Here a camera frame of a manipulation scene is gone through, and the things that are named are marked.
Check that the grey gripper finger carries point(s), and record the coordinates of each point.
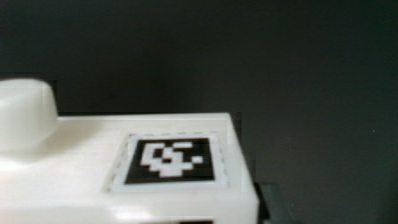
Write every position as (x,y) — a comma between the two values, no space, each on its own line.
(274,209)

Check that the white drawer box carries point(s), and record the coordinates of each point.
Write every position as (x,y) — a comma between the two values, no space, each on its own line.
(118,169)

